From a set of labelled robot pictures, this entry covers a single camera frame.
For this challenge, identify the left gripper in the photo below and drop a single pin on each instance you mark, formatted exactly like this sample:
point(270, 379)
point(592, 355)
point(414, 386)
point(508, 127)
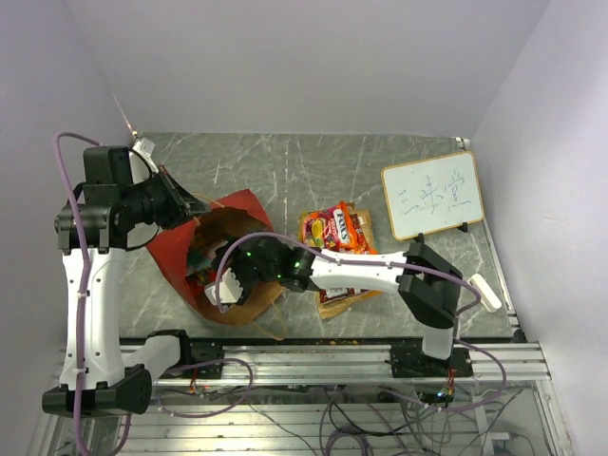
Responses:
point(181, 203)

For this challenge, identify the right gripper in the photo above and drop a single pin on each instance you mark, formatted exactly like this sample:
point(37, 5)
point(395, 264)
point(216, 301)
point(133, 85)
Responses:
point(237, 255)

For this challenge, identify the red paper bag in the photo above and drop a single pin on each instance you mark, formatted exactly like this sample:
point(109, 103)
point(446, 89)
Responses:
point(232, 217)

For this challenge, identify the teal white snack bag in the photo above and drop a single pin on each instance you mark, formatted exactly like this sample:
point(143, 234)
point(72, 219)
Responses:
point(201, 258)

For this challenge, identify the tan gold snack bag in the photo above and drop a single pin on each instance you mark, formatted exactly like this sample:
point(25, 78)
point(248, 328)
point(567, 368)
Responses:
point(329, 239)

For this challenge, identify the red Doritos bag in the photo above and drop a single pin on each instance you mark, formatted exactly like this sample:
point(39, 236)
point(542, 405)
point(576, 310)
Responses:
point(361, 221)

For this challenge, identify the orange red chips bag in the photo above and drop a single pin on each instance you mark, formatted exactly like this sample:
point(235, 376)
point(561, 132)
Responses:
point(337, 228)

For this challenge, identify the colourful red yellow snack bag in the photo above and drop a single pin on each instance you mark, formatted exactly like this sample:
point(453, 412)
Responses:
point(199, 280)

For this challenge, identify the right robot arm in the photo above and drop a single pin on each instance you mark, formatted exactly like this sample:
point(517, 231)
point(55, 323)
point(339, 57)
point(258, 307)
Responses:
point(427, 283)

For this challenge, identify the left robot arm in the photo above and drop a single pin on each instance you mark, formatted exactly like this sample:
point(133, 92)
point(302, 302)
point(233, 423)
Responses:
point(92, 230)

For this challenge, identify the small whiteboard with stand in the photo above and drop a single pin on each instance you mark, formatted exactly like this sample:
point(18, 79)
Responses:
point(432, 195)

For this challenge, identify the white eraser block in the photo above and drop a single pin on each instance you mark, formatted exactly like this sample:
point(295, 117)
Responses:
point(489, 299)

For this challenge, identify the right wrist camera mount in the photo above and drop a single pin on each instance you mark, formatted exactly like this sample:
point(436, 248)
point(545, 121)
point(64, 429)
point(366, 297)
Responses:
point(229, 290)

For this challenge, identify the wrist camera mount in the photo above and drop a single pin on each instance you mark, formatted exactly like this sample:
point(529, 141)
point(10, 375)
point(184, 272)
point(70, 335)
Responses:
point(229, 290)
point(141, 158)

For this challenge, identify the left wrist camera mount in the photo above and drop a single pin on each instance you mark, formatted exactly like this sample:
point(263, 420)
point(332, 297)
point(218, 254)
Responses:
point(141, 158)

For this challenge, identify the aluminium frame rail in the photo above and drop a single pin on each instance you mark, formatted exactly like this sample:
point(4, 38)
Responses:
point(334, 397)

